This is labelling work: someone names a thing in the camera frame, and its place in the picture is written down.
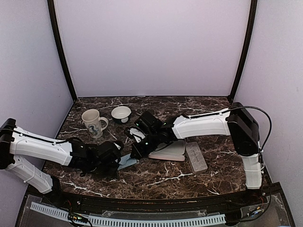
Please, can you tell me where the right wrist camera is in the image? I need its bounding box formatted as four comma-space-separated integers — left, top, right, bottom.
124, 127, 145, 143

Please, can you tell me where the beige ceramic mug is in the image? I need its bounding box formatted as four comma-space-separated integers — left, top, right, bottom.
81, 109, 109, 139

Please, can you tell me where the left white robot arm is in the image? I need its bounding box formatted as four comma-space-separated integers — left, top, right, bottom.
0, 118, 124, 206

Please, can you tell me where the white slotted cable duct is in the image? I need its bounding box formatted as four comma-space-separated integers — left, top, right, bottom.
30, 202, 226, 227

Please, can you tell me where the black frame right post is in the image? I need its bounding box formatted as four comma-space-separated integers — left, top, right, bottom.
227, 0, 258, 103

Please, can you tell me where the black frame left post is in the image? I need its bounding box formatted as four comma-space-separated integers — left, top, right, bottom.
47, 0, 78, 102

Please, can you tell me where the small circuit board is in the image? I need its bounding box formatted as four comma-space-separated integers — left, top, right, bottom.
68, 212, 87, 223

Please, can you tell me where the black frame post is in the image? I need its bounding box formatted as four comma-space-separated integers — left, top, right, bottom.
227, 0, 258, 103
47, 0, 78, 102

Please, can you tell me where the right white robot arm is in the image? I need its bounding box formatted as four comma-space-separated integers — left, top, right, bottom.
130, 102, 265, 205

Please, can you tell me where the white bowl dark exterior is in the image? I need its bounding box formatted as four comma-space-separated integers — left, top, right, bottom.
111, 106, 132, 124

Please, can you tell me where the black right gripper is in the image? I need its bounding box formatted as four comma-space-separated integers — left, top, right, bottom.
131, 131, 160, 159

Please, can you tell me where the pink glasses case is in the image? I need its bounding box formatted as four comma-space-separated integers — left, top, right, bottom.
148, 140, 185, 162

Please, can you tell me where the black front table rail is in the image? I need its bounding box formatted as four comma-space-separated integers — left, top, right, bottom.
50, 191, 254, 213

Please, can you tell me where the grey case teal lining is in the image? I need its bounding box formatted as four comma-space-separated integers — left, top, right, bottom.
186, 142, 208, 174

